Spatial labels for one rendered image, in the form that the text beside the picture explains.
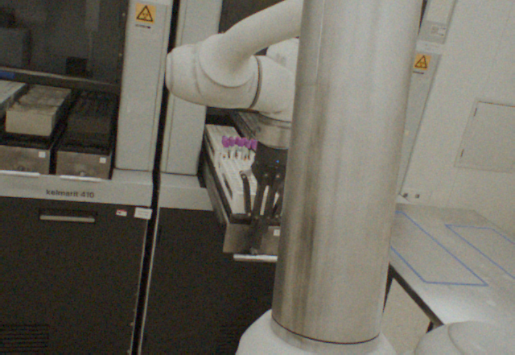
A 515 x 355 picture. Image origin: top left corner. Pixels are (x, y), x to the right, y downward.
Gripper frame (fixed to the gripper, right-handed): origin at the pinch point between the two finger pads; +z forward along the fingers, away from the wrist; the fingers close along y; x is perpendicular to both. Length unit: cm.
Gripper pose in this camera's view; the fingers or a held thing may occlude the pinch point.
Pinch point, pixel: (257, 232)
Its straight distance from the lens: 106.4
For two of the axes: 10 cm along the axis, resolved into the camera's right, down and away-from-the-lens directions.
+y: -9.6, -1.0, -2.6
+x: 2.2, 3.2, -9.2
